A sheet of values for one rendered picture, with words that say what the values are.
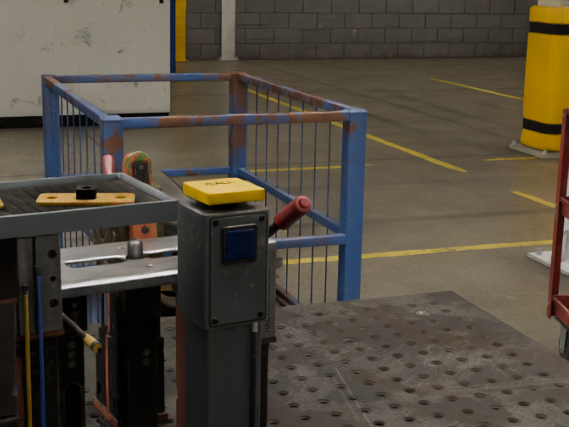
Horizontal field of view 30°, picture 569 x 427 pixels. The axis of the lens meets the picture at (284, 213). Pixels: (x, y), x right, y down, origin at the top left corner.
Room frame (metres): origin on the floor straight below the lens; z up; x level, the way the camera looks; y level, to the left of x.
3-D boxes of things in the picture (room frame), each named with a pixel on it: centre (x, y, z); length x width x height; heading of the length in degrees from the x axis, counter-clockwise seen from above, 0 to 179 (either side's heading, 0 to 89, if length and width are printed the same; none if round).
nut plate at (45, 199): (0.91, 0.18, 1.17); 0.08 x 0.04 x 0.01; 96
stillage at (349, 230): (3.59, 0.34, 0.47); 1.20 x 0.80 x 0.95; 21
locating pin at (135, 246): (1.31, 0.19, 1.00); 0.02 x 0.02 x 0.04
